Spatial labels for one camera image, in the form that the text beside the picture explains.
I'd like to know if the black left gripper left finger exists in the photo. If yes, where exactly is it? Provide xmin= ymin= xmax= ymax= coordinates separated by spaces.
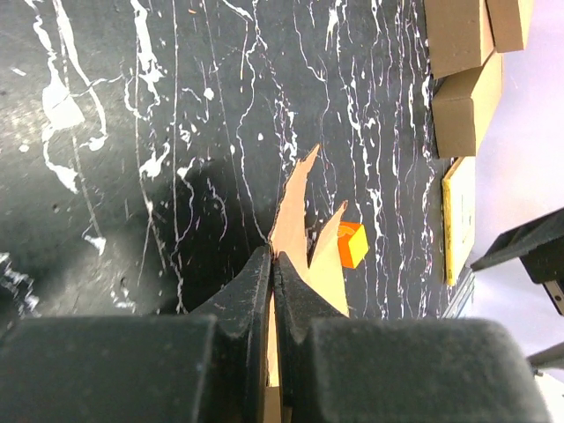
xmin=1 ymin=247 xmax=271 ymax=422

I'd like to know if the yellow booklet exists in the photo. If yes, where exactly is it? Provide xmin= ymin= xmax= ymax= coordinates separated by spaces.
xmin=442 ymin=157 xmax=476 ymax=286

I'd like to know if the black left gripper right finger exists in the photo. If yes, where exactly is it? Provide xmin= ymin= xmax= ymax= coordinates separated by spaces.
xmin=272 ymin=255 xmax=551 ymax=422

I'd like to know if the small orange cube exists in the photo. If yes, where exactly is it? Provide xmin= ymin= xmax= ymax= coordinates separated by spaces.
xmin=338 ymin=222 xmax=369 ymax=269

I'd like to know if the cardboard box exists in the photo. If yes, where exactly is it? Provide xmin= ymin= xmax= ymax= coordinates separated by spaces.
xmin=263 ymin=144 xmax=352 ymax=423
xmin=424 ymin=0 xmax=494 ymax=79
xmin=486 ymin=0 xmax=534 ymax=53
xmin=432 ymin=51 xmax=504 ymax=159

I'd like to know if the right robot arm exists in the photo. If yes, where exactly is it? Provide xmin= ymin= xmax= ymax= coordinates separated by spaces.
xmin=470 ymin=209 xmax=563 ymax=315

